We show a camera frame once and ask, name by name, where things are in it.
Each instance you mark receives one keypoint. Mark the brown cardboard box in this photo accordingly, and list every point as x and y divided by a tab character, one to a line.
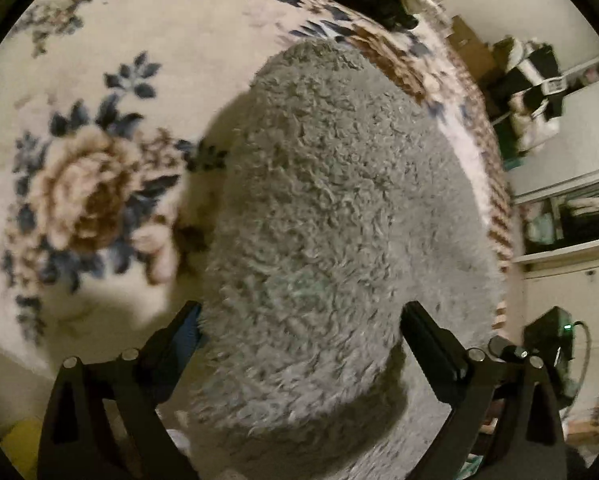
472	50

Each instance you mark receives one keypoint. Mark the floral blanket with checked border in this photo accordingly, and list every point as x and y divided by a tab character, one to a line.
104	185

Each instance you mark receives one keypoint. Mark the black device with green light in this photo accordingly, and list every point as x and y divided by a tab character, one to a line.
547	335

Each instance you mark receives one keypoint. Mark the grey fluffy blanket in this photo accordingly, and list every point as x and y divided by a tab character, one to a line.
329	210

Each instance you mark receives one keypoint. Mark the yellow item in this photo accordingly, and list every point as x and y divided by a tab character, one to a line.
22	447

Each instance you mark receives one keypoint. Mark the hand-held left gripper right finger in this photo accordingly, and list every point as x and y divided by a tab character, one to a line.
429	345

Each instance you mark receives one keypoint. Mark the white shelf cabinet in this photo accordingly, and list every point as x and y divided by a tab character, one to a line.
579	125

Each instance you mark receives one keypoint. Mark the black and white clothes pile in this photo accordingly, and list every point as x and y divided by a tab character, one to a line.
529	90

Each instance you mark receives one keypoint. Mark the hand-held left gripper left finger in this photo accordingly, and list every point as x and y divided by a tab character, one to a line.
192	325

